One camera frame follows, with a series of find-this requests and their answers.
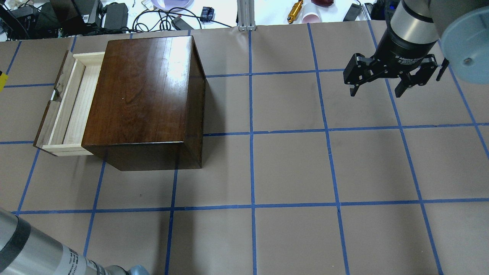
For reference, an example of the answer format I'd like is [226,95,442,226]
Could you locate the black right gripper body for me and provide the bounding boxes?
[343,27,438,85]

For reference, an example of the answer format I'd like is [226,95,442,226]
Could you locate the dark wooden drawer box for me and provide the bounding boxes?
[34,36,207,171]

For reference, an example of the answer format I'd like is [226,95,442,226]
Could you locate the yellow block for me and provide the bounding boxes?
[0,71,9,92]

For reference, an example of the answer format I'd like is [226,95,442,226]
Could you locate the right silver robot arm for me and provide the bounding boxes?
[343,0,489,98]

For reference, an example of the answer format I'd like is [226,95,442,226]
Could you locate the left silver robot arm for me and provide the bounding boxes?
[0,209,149,275]

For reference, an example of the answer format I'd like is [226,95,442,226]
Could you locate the gold cylindrical tool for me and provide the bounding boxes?
[287,0,303,24]

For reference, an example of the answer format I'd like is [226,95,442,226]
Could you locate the purple plate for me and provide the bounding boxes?
[151,0,194,11]

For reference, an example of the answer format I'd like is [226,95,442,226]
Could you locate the black power adapter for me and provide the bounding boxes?
[103,2,129,30]

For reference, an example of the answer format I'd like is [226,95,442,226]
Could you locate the aluminium frame post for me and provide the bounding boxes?
[237,0,256,31]

